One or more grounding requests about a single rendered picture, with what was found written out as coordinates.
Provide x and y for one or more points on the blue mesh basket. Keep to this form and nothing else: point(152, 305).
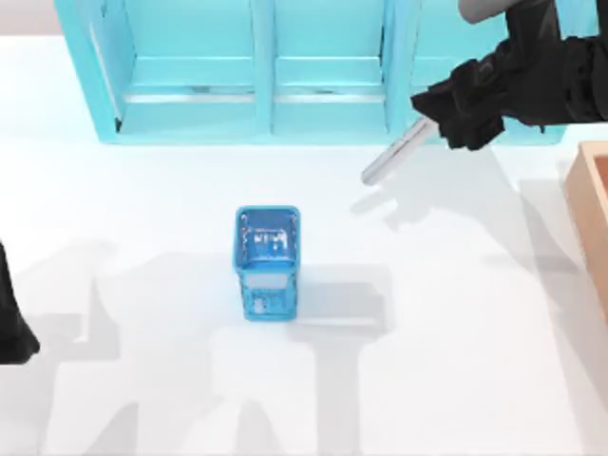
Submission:
point(266, 237)

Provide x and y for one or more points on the light blue rack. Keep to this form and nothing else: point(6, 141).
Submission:
point(199, 76)

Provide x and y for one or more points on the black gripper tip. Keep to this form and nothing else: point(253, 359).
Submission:
point(12, 328)

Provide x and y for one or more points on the silver metal bar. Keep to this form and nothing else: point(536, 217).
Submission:
point(394, 152)

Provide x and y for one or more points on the salmon-coloured shallow box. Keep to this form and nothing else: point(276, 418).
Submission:
point(591, 199)

